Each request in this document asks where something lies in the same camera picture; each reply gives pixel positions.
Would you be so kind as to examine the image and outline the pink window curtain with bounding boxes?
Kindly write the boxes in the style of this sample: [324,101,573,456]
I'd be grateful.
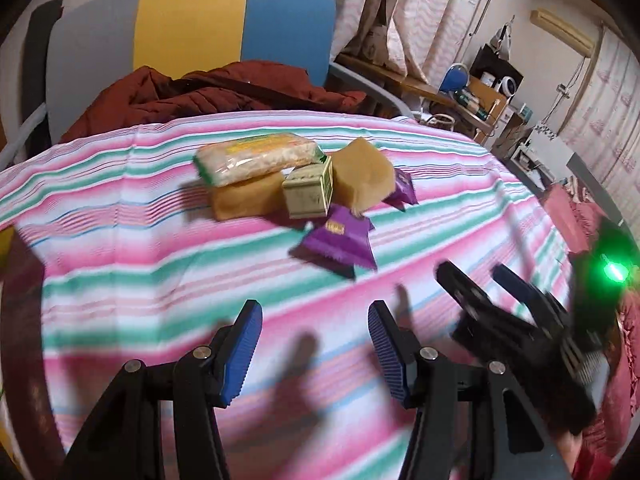
[560,25,640,201]

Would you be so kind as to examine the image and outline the pink blanket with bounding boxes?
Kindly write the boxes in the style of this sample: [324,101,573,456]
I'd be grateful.
[542,182,640,476]

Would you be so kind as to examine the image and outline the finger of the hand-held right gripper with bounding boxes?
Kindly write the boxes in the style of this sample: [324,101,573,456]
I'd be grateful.
[436,260,531,361]
[492,264,576,333]

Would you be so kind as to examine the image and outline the wall air conditioner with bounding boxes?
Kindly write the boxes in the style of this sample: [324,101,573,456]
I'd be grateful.
[530,8,598,53]

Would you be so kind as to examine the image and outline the clothes iron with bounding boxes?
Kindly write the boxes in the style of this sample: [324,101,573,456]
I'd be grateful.
[492,22,518,53]

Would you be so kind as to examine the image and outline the maroon jacket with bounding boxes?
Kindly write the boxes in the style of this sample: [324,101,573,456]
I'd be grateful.
[59,60,368,143]

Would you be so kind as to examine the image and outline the striped bed sheet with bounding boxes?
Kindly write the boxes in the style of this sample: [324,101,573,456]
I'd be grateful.
[0,110,621,480]

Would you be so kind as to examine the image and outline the cracker packet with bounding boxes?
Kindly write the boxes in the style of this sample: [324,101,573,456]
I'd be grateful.
[194,132,326,187]

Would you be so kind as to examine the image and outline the pink patterned curtains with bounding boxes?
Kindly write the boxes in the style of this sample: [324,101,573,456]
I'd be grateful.
[180,0,491,81]

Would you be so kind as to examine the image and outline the tan sponge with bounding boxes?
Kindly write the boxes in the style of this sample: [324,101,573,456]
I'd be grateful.
[209,172,291,222]
[331,137,393,213]

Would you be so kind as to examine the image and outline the grey yellow blue chair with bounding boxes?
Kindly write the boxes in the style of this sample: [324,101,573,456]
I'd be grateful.
[45,0,416,146]

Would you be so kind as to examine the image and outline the small green label box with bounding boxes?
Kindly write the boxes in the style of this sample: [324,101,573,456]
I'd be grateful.
[281,156,335,220]

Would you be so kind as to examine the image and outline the wooden shelf unit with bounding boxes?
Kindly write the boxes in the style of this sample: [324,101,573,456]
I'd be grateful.
[462,77,506,133]

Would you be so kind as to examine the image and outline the black board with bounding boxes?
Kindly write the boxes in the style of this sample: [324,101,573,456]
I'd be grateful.
[470,45,525,91]

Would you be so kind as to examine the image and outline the white bed rail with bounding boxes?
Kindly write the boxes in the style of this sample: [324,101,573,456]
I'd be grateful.
[0,105,48,166]

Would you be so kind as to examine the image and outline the white desk organizer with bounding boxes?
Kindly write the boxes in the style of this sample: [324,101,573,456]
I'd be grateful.
[515,127,566,181]

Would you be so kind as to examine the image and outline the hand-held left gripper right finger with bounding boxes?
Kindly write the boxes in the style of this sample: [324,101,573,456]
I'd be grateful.
[367,300,576,480]

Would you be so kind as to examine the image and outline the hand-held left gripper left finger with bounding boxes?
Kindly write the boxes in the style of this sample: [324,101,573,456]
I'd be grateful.
[65,299,263,480]

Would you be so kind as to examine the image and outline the wooden side table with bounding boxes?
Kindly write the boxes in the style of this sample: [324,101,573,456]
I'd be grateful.
[332,52,461,116]

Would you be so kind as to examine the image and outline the blue folding chair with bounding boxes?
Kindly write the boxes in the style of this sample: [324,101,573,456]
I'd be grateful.
[440,61,471,96]

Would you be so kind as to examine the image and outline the purple snack packet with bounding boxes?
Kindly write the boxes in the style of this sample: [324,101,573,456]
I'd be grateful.
[382,167,420,209]
[291,204,378,278]

